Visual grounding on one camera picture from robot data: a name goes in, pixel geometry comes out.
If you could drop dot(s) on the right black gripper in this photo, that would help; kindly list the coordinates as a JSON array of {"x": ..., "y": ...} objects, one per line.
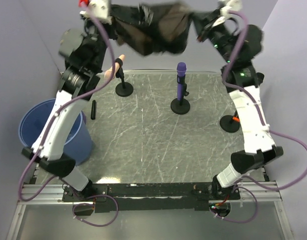
[{"x": 203, "y": 21}]

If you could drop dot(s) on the black trash bag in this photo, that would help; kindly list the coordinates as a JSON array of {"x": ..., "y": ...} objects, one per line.
[{"x": 158, "y": 28}]

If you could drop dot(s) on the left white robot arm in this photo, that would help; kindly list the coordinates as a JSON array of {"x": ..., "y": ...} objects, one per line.
[{"x": 83, "y": 52}]

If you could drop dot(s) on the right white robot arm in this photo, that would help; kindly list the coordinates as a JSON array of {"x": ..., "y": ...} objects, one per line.
[{"x": 242, "y": 83}]

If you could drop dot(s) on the blue plastic trash bin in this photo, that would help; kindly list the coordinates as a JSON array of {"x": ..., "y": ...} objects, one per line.
[{"x": 78, "y": 144}]

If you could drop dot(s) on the purple microphone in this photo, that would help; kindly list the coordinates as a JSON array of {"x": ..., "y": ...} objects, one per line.
[{"x": 181, "y": 76}]

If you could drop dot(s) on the beige microphone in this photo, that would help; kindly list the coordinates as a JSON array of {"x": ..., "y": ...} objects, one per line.
[{"x": 111, "y": 72}]

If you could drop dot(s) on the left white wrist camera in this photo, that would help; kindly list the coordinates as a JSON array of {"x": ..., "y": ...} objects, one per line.
[{"x": 99, "y": 9}]

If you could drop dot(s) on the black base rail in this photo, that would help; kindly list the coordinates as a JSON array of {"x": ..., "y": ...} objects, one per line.
[{"x": 152, "y": 196}]

